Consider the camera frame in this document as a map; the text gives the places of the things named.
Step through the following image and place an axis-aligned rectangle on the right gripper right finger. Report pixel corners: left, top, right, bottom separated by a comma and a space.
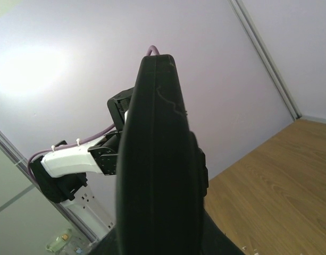
202, 210, 244, 255

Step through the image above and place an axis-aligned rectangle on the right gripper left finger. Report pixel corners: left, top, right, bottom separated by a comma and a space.
89, 228, 120, 255

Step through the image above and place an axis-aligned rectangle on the black phone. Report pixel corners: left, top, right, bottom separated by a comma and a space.
116, 54, 204, 254

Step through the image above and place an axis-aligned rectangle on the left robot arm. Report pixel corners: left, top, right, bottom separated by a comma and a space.
27, 88, 133, 240

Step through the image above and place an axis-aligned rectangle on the green round object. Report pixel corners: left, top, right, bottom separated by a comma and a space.
45, 228, 72, 253

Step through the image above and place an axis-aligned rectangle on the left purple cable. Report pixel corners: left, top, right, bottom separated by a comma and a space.
27, 45, 161, 181

